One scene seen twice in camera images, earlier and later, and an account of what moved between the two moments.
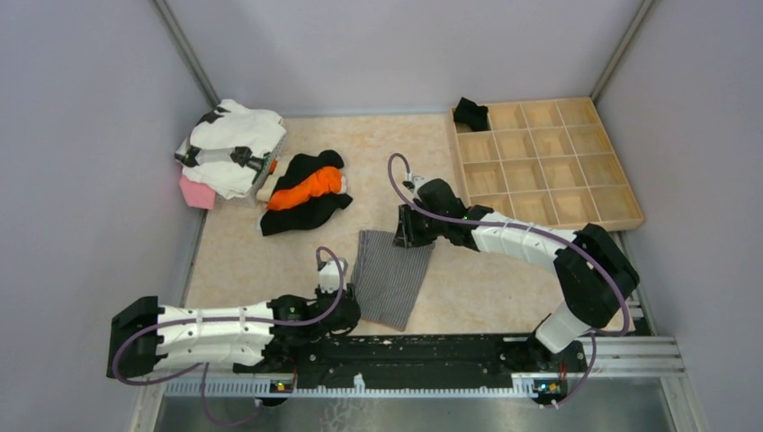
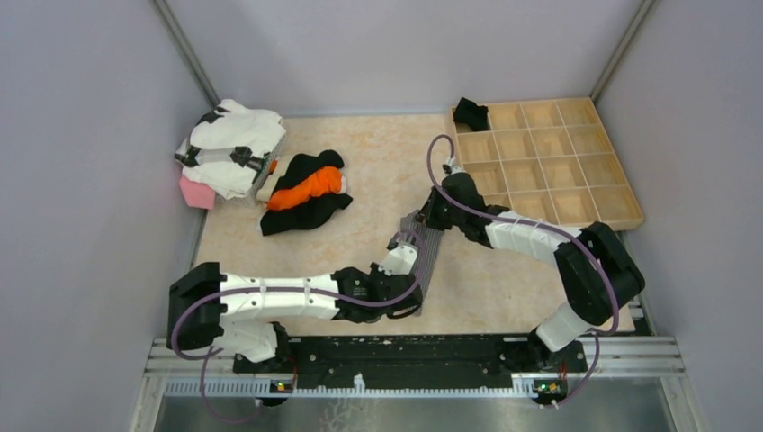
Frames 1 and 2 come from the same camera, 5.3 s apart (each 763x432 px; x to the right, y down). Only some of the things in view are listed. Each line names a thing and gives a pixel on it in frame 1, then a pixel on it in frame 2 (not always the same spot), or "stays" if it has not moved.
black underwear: [310, 212] stays
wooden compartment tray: [552, 160] stays
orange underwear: [326, 181] stays
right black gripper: [407, 235] to [428, 212]
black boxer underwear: [468, 112] stays
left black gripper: [321, 294] to [376, 273]
